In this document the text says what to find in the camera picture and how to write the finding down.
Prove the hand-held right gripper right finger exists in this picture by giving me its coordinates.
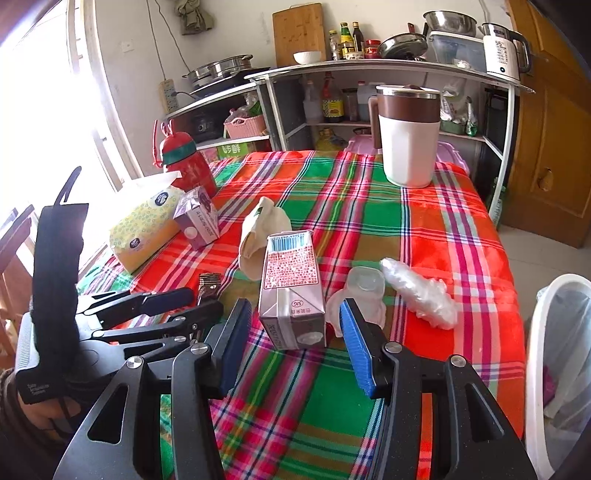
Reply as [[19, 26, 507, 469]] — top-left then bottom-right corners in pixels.
[[338, 298, 539, 480]]

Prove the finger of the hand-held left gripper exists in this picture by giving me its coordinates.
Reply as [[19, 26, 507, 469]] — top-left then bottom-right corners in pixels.
[[76, 286, 195, 329], [91, 299, 225, 357]]

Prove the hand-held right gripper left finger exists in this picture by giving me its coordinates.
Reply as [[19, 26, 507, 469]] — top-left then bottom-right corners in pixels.
[[52, 298, 254, 480]]

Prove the brown ridged wrapper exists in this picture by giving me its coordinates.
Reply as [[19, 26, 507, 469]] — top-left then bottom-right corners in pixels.
[[198, 273, 223, 303]]

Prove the grey milk carton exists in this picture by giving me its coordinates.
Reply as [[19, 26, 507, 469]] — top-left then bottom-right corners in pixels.
[[257, 232, 328, 352]]

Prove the white trash bin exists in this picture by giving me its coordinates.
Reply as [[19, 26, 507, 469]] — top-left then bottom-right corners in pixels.
[[525, 274, 591, 480]]

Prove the purple snack bag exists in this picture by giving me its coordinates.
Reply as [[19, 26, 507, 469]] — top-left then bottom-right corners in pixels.
[[542, 364, 559, 404]]

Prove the person's left forearm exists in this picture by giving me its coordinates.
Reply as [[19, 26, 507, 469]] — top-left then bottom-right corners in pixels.
[[0, 367, 70, 444]]

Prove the wooden chair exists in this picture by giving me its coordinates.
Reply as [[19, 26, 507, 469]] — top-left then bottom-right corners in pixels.
[[0, 203, 42, 356]]

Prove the clear plastic cup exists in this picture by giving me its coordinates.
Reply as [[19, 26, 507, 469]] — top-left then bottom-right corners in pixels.
[[325, 266, 386, 340]]

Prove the yellow tissue pack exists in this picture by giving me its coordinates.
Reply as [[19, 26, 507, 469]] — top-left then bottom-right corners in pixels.
[[109, 171, 197, 273]]

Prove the clear plastic bag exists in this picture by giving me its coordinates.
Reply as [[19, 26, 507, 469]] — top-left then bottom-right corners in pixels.
[[379, 257, 458, 330]]

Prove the small purple drink carton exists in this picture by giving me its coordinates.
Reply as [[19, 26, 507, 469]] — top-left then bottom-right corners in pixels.
[[173, 187, 220, 251]]

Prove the crumpled white paper cup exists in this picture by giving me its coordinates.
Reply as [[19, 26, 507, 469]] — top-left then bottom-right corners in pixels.
[[239, 197, 293, 281]]

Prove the plaid tablecloth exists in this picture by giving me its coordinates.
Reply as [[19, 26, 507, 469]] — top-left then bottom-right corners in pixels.
[[76, 150, 527, 480]]

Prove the red water bottle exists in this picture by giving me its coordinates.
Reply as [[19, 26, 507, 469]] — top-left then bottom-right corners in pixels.
[[152, 119, 218, 197]]

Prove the green cardboard box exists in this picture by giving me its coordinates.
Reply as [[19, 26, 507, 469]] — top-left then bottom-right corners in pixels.
[[217, 138, 257, 160]]

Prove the window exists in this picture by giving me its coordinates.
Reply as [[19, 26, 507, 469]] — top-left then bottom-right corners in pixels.
[[0, 0, 139, 278]]

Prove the black pot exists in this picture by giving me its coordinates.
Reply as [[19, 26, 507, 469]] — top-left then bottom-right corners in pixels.
[[191, 108, 227, 139]]

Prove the pink plastic basket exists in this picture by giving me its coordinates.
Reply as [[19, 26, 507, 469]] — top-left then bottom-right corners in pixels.
[[224, 115, 267, 139]]

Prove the white power strip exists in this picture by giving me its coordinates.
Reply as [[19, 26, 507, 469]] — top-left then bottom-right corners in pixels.
[[160, 79, 178, 113]]

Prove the pink plastic stool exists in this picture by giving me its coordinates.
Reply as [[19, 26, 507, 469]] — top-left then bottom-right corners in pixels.
[[344, 134, 469, 176]]

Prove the yellow oil bottle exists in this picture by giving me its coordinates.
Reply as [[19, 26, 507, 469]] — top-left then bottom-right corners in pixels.
[[316, 127, 347, 151]]

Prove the white brown lidded mug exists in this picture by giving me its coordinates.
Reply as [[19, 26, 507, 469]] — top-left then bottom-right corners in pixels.
[[368, 84, 441, 188]]

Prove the metal shelf rack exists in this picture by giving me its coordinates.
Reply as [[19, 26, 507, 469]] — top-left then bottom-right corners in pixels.
[[164, 60, 536, 217]]

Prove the black induction cooker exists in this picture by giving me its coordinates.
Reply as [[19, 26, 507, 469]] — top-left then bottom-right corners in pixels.
[[189, 76, 259, 97]]

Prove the steel steamer pot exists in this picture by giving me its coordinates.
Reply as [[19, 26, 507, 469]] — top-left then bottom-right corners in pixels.
[[182, 54, 254, 86]]

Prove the clear plastic bottle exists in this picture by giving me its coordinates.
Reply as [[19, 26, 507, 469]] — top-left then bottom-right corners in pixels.
[[302, 80, 322, 124]]

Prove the green plastic basket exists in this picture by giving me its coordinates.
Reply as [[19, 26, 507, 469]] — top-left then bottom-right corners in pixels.
[[438, 117, 478, 137]]

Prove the large soy sauce bottle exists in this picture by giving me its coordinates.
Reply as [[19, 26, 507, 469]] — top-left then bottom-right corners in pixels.
[[322, 71, 345, 123]]

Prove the hanging cloth bag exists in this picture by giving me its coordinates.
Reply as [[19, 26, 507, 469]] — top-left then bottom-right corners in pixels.
[[174, 0, 216, 36]]

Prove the wooden door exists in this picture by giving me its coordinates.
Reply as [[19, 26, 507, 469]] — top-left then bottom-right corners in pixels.
[[501, 0, 591, 250]]

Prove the wooden cutting board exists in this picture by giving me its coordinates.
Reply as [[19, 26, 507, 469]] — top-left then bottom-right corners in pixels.
[[272, 2, 327, 68]]

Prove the black frying pan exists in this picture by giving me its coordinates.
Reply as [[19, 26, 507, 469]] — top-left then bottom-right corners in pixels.
[[378, 23, 428, 61]]

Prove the clear storage box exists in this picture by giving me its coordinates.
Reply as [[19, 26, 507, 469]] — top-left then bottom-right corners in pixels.
[[427, 30, 488, 72]]

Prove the white electric kettle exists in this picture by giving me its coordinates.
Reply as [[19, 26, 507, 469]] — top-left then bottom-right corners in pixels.
[[481, 21, 532, 80]]

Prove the steel mixing bowl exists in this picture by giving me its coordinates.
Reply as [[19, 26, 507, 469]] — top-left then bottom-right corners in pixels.
[[422, 10, 478, 38]]

